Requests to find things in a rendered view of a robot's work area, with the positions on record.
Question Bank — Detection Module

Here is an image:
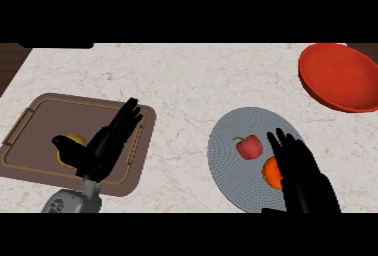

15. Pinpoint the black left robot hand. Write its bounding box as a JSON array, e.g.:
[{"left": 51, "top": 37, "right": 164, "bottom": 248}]
[{"left": 50, "top": 97, "right": 144, "bottom": 184}]

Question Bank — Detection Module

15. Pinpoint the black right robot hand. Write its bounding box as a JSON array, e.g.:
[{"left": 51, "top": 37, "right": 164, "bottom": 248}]
[{"left": 259, "top": 127, "right": 342, "bottom": 214}]

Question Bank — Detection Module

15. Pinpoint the grey round placemat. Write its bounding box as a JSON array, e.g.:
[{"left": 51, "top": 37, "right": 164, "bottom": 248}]
[{"left": 206, "top": 106, "right": 304, "bottom": 214}]

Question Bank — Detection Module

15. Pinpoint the red bell pepper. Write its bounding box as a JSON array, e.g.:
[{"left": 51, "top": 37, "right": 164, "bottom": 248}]
[{"left": 231, "top": 134, "right": 264, "bottom": 161}]

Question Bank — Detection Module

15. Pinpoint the red bowl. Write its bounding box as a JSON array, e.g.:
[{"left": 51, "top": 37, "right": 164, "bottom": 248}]
[{"left": 296, "top": 43, "right": 378, "bottom": 114}]

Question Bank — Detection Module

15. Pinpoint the yellow lemon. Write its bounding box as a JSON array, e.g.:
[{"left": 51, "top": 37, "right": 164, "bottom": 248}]
[{"left": 54, "top": 133, "right": 88, "bottom": 170}]

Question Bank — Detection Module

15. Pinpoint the orange fruit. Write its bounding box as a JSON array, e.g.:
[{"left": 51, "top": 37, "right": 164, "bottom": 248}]
[{"left": 261, "top": 155, "right": 285, "bottom": 191}]

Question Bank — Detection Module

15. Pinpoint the brown cutting board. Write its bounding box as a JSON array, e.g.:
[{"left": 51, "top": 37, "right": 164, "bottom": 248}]
[{"left": 0, "top": 92, "right": 158, "bottom": 198}]

